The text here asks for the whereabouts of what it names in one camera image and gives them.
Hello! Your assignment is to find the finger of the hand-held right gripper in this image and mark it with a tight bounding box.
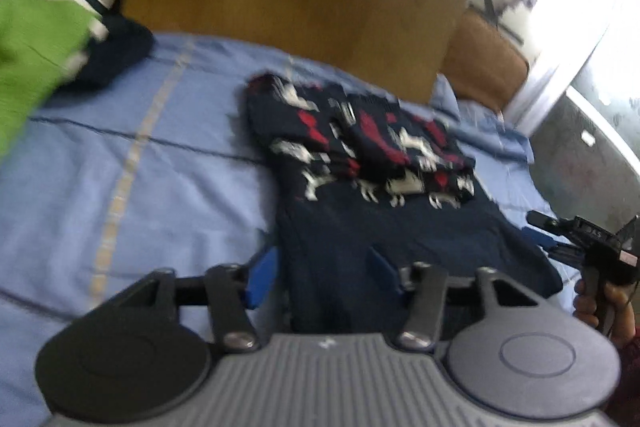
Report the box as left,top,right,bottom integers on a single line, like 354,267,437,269
522,228,587,266
526,209,582,239

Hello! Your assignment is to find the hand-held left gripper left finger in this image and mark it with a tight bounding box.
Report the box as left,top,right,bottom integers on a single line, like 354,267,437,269
135,246,279,354

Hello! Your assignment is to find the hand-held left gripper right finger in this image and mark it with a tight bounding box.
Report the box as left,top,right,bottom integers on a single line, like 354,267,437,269
366,246,546,352

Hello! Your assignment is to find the navy patterned sweater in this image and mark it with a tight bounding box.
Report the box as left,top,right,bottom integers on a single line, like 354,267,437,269
245,72,563,333

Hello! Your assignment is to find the green striped navy garment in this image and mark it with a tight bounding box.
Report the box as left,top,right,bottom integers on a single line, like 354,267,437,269
0,0,156,160

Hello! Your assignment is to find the person's right hand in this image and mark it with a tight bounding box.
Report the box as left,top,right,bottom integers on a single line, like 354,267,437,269
573,279,638,349

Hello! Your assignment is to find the frosted patterned glass panel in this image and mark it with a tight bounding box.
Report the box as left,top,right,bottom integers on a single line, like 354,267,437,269
530,52,640,228

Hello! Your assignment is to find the blue checked bedsheet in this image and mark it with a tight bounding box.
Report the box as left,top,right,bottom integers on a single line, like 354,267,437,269
0,32,581,427

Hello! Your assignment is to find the brown cushion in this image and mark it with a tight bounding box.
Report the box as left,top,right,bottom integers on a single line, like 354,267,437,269
440,9,531,112

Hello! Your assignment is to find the black tape strip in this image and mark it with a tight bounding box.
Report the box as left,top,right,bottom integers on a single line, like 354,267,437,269
481,0,526,44

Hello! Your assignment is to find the white window frame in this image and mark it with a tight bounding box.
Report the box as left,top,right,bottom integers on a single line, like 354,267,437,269
505,32,616,142

